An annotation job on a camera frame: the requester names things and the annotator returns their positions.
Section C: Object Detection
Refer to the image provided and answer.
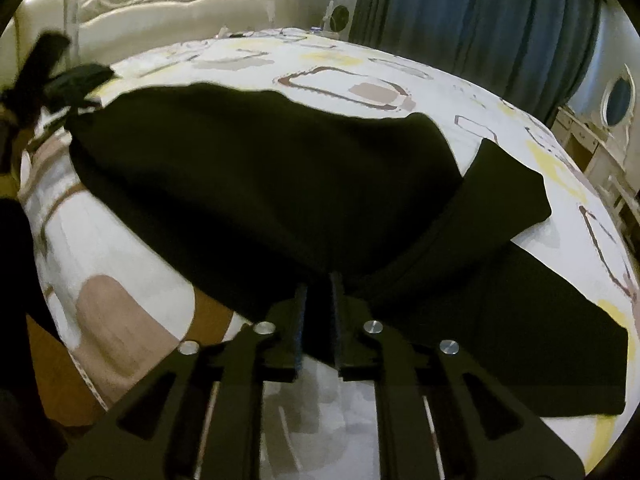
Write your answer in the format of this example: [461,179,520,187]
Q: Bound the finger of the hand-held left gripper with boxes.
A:
[46,63,116,109]

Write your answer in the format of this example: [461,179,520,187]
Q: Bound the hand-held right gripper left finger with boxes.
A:
[54,282,308,480]

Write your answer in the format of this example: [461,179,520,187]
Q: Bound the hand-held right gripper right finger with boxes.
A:
[330,272,587,480]

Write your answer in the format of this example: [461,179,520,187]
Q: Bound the black pants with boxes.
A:
[67,81,630,418]

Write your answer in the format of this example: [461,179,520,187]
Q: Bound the cream tufted headboard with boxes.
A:
[0,0,301,83]

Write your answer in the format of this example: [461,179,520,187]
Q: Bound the patterned bed sheet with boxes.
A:
[17,27,640,480]

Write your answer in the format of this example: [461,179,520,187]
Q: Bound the person's dark clothed body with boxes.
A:
[0,195,68,480]

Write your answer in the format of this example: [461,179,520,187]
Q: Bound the small round desk fan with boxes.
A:
[321,4,352,34]

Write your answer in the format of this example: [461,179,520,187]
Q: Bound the white vanity dresser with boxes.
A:
[552,105,640,243]

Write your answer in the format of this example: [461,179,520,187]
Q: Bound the dark blue curtain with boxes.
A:
[347,0,604,131]

